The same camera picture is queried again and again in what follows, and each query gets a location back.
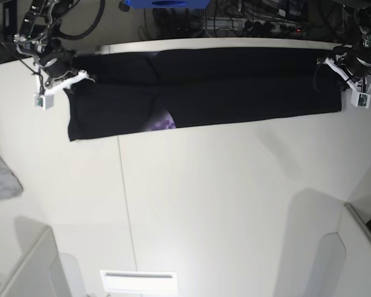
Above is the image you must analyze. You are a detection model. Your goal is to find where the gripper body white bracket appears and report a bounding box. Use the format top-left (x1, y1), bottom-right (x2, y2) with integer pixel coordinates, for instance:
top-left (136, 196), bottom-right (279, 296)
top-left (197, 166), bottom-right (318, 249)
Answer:
top-left (33, 48), bottom-right (96, 95)
top-left (317, 45), bottom-right (371, 92)

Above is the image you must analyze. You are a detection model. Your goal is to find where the black T-shirt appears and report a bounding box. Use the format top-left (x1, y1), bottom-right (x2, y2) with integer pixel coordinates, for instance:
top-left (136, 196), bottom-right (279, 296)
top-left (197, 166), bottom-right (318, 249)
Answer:
top-left (67, 48), bottom-right (342, 141)

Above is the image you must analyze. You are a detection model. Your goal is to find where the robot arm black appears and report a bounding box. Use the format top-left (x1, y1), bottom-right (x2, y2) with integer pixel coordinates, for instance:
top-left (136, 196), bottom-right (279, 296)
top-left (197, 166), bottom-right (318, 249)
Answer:
top-left (317, 1), bottom-right (371, 93)
top-left (12, 0), bottom-right (106, 97)

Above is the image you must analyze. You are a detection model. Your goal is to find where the blue plastic bin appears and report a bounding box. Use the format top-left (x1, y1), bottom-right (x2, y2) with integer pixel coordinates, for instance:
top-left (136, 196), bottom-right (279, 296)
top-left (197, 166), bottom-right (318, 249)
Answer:
top-left (129, 0), bottom-right (210, 9)

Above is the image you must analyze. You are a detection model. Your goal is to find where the black equipment rack left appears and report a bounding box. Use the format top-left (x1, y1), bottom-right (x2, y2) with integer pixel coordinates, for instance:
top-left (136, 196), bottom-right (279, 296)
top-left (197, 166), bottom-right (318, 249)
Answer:
top-left (2, 0), bottom-right (18, 37)

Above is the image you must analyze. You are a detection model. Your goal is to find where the white bin right front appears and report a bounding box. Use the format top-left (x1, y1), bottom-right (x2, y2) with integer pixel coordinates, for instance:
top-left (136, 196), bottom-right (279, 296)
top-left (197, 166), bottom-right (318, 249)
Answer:
top-left (309, 204), bottom-right (371, 296)

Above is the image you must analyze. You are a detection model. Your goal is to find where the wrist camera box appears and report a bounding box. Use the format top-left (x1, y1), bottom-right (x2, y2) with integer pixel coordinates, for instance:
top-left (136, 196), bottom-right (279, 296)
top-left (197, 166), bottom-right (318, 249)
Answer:
top-left (351, 90), bottom-right (371, 109)
top-left (33, 93), bottom-right (54, 110)

